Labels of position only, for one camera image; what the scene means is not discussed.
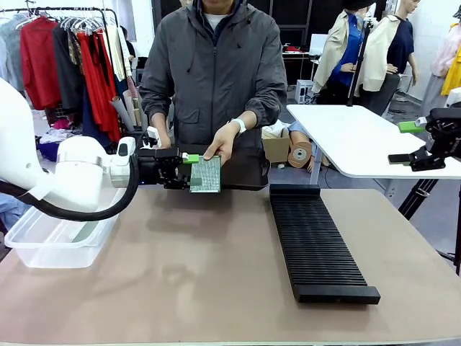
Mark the person's left hand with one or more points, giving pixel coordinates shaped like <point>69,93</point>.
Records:
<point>223,144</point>

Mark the person's right forearm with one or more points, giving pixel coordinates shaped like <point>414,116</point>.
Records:
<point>156,108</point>

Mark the gray step stool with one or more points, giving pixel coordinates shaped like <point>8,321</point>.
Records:
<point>141,76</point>

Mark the green PCB board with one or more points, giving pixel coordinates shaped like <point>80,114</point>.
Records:
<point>86,232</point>
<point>207,176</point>

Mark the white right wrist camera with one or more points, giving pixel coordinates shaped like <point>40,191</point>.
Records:
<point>454,97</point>

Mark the mannequin beige coat blue shirt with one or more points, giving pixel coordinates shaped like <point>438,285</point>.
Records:
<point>342,47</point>

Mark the person in gray jacket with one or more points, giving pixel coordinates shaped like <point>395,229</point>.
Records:
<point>216,72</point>

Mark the mannequin with yellow garment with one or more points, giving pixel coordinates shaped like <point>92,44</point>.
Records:
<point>443,72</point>

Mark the cardboard box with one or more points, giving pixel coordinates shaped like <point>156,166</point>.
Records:
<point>275,147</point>

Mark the beige paper roll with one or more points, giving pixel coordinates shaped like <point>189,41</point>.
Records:
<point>131,106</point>

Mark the pile of clothes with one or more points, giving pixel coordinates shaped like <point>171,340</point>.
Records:
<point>57,138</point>

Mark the white monitor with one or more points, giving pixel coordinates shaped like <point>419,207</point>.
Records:
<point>318,43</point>

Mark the white table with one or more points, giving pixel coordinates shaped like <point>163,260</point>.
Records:
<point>353,137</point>

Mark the black pole stand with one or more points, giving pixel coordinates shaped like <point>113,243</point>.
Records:
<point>360,61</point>

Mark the clear plastic box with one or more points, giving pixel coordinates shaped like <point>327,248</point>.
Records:
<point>43,252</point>

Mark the light gray garment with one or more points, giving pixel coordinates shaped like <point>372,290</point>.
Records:
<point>11,50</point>

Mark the white crate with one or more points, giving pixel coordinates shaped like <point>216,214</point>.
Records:
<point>304,92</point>

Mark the mannequin cream jacket navy shirt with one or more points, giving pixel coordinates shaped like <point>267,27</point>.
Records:
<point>385,54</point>

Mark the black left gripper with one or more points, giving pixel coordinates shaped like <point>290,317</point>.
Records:
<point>158,167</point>

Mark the cream garment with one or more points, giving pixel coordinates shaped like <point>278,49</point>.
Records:
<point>117,50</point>

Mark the black clothes rack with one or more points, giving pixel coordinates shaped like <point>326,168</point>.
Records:
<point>111,43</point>

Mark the person's left forearm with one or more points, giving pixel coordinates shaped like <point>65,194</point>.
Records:
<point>263,111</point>

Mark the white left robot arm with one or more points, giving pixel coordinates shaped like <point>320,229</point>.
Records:
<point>79,169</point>

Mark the dark gray garment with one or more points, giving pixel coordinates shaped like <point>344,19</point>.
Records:
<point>66,68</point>

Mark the light blue fabric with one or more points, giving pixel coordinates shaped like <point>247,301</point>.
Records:
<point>11,212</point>

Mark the black tripod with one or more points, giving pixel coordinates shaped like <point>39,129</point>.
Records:
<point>414,198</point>

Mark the white wristband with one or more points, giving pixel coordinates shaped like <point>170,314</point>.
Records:
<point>239,126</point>

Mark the red dress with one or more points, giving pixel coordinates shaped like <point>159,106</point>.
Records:
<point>99,83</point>

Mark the gray paper roll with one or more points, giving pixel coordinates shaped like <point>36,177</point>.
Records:
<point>121,113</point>

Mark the person's right hand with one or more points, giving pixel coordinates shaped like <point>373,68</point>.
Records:
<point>165,138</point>

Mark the red sweater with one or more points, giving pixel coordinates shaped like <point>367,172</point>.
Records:
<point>37,61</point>

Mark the navy garment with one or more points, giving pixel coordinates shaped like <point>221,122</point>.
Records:
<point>93,126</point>

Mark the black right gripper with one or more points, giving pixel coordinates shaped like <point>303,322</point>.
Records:
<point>446,137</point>

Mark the black slotted PCB rack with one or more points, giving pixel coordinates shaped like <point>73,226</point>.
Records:
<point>317,234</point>

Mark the brown paper spool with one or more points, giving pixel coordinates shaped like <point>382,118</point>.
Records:
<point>299,153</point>

